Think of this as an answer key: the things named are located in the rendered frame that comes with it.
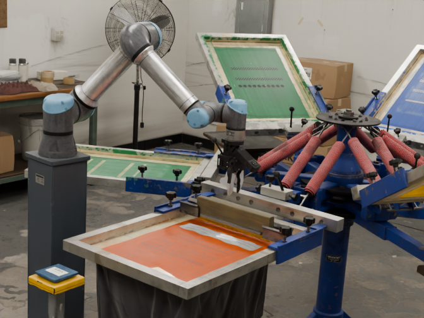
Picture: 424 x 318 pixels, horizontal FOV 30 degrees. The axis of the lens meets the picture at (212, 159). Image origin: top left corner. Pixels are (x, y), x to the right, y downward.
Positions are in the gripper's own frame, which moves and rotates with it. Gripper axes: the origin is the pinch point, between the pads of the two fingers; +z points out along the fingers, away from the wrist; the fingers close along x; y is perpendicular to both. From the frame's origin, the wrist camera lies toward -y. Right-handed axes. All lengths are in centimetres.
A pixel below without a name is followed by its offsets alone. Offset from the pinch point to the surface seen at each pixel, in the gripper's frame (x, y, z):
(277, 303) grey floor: -138, 62, 113
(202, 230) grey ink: 9.2, 7.7, 16.0
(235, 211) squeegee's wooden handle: 1.1, -1.4, 7.4
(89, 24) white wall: -273, 379, -16
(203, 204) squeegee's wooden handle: 1.1, 14.3, 8.6
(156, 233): 24.2, 18.1, 16.6
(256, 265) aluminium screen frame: 24.5, -29.1, 14.7
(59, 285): 82, 6, 17
